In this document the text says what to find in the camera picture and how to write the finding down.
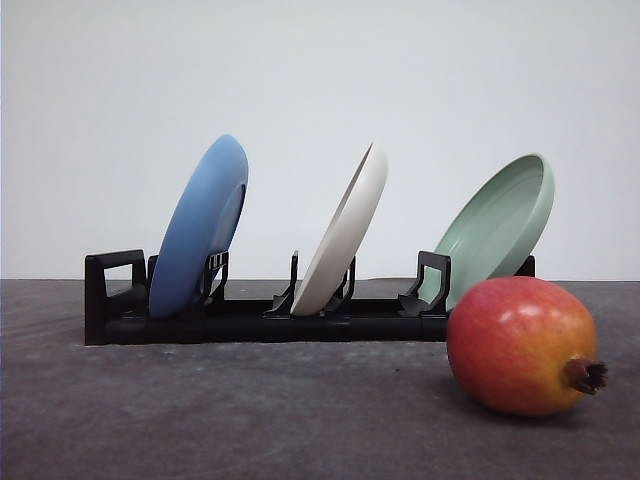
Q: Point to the white plate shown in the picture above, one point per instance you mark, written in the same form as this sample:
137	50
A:
345	236

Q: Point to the blue plate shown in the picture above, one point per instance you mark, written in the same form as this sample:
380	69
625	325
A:
201	223

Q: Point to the green plate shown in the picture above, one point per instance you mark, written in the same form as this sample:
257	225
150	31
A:
496	234

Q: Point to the black plate rack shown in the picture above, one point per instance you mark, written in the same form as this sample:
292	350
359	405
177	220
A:
118	296

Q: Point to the red yellow pomegranate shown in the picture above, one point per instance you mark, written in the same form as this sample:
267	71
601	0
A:
524	346

